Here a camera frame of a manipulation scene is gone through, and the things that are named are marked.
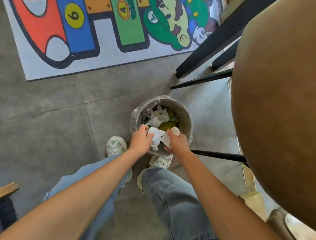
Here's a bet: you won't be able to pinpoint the grey chair seat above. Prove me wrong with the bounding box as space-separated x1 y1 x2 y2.
267 208 299 240

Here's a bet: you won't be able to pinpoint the wooden chair edge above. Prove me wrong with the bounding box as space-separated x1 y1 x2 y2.
0 182 20 199

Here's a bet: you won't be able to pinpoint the person's left hand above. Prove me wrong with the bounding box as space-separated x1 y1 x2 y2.
129 124 155 156

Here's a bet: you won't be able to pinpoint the yellow green trash wrapper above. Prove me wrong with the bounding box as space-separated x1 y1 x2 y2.
158 108 179 131

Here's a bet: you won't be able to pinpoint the person's left white sneaker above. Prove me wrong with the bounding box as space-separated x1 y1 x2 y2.
106 136 128 158

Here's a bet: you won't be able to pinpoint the person's white sneaker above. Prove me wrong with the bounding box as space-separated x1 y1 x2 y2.
106 136 128 158
149 154 173 170

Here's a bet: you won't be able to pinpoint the person's right forearm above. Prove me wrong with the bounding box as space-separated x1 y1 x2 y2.
174 150 282 240

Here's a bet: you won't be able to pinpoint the person's right hand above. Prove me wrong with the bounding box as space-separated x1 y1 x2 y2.
164 129 191 155

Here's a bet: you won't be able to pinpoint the person's right white sneaker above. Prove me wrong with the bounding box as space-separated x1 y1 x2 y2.
149 154 173 170

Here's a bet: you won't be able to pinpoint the grey round trash bin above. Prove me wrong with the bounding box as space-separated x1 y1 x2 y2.
130 95 193 156

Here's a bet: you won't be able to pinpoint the white tissue paper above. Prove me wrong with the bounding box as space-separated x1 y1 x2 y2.
147 127 180 151

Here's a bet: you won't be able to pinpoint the black metal table frame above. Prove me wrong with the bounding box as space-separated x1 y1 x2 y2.
170 0 277 168

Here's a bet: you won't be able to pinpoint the colourful cartoon floor rug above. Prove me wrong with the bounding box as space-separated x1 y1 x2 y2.
3 0 221 81

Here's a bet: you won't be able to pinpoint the round brown wooden table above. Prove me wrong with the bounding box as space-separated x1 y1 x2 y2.
231 0 316 230

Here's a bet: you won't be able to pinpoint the crumpled white paper trash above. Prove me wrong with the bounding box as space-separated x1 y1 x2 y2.
145 105 170 128

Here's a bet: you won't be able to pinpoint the person's blue jeans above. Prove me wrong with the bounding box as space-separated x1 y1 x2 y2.
44 154 218 240

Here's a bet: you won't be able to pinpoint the person's left forearm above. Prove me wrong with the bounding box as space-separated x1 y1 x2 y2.
0 147 146 240

